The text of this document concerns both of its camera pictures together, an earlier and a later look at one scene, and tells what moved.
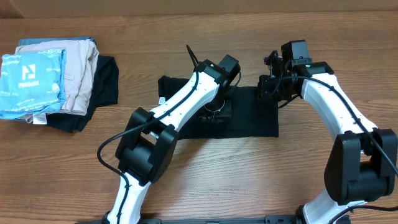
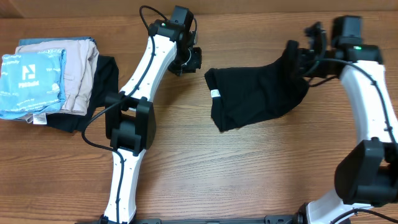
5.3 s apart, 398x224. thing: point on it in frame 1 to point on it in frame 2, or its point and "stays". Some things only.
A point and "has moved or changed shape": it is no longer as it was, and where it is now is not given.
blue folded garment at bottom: x=25 y=42 stays
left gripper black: x=205 y=114 to x=196 y=63
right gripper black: x=267 y=88 to x=300 y=58
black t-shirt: x=252 y=117 has moved or changed shape
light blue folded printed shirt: x=32 y=82 stays
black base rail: x=282 y=219 stays
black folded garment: x=105 y=92 stays
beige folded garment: x=81 y=56 stays
